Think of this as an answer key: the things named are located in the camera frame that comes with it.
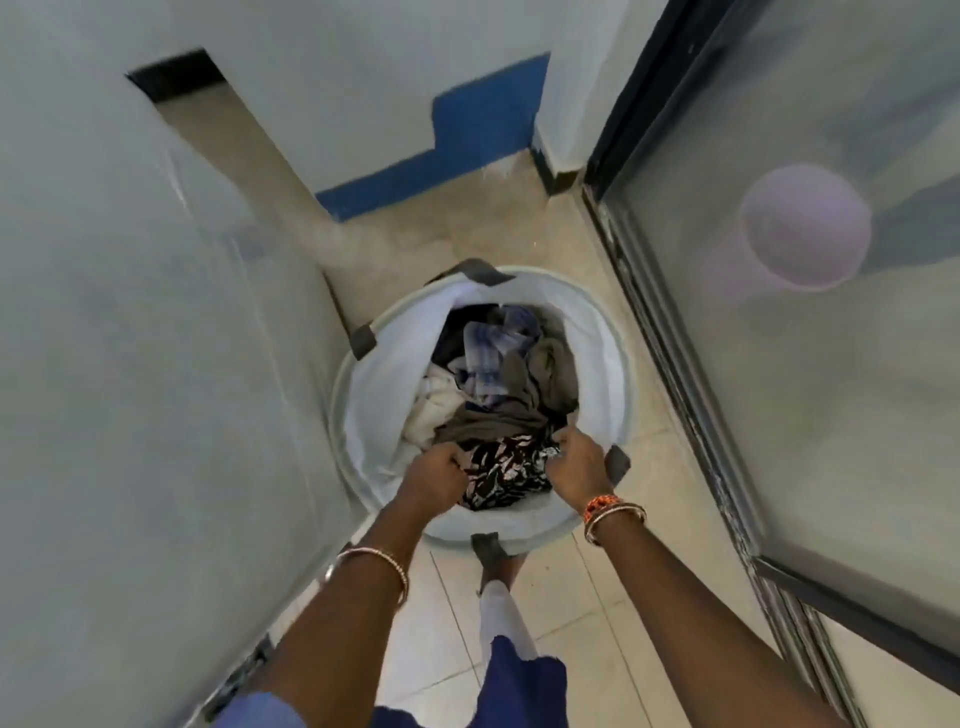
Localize person's right hand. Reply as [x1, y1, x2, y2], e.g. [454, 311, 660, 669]
[545, 425, 616, 513]

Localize person's left hand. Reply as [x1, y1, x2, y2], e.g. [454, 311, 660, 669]
[393, 442, 470, 519]

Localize black white patterned garment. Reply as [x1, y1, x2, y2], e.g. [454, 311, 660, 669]
[457, 431, 564, 513]

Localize white shirt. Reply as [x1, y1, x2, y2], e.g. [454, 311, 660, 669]
[401, 371, 466, 451]

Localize white round laundry basket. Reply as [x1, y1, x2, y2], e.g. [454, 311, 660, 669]
[329, 258, 635, 560]

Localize khaki olive trousers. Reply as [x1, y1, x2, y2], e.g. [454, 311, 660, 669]
[431, 337, 583, 451]

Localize blue plaid shirt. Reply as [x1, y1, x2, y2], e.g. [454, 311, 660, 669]
[448, 303, 543, 406]

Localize cream and blue washing machine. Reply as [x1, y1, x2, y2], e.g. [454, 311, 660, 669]
[0, 0, 361, 728]

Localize person's right forearm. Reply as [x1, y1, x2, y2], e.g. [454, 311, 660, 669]
[592, 502, 849, 728]

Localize person's left forearm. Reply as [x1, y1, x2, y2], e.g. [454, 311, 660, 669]
[251, 494, 429, 728]

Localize person's foot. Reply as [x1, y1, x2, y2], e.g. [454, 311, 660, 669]
[476, 558, 523, 598]

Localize thin beaded bangle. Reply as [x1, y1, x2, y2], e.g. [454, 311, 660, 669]
[583, 502, 648, 547]
[323, 547, 411, 609]

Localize white trouser leg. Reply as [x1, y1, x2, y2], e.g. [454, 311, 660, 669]
[478, 581, 540, 665]

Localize lavender blue tunic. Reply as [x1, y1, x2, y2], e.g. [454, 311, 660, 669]
[232, 633, 571, 728]

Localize black framed glass door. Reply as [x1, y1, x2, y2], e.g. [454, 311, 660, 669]
[581, 0, 960, 728]

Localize pink plastic bucket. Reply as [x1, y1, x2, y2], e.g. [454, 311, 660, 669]
[738, 163, 875, 294]

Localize orange braided bracelet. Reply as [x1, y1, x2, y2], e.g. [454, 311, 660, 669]
[581, 494, 625, 526]

